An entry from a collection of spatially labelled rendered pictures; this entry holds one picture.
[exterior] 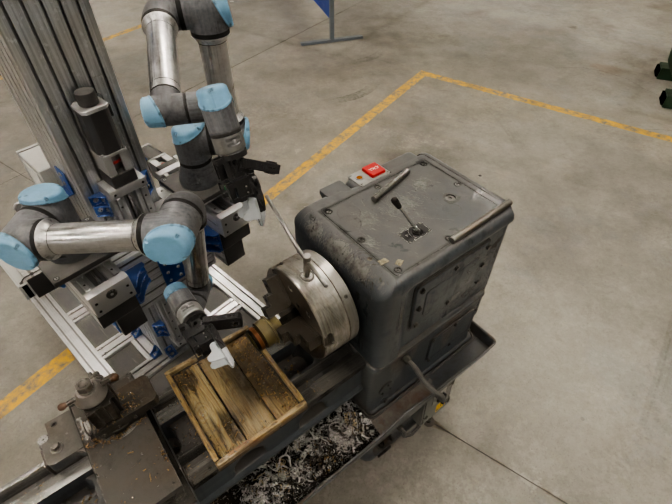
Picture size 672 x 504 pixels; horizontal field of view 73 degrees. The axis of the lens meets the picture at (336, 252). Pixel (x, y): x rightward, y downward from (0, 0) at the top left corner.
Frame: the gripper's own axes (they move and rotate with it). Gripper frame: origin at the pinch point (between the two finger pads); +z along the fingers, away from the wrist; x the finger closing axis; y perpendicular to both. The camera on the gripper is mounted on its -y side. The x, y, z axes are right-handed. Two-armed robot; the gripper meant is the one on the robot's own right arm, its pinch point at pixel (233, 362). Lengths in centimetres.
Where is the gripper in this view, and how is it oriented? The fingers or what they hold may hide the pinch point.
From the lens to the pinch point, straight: 131.7
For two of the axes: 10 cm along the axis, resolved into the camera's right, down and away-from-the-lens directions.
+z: 6.1, 5.5, -5.7
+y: -7.9, 4.5, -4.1
